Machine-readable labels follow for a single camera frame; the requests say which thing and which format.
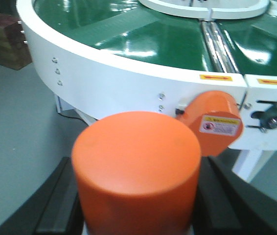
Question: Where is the orange motor cover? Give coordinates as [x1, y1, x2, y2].
[177, 91, 243, 157]

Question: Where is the white conveyor outer rim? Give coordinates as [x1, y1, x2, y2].
[17, 0, 277, 151]

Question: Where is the green round conveyor belt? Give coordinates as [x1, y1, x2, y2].
[33, 0, 277, 76]

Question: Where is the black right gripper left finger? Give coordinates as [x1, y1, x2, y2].
[0, 157, 84, 235]

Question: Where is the brown cardboard box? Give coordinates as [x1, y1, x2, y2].
[0, 13, 32, 70]

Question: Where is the orange cylindrical capacitor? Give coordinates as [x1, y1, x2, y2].
[71, 112, 201, 235]

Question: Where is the white conveyor inner ring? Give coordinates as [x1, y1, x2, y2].
[137, 0, 273, 21]

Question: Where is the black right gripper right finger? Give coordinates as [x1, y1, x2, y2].
[193, 157, 277, 235]

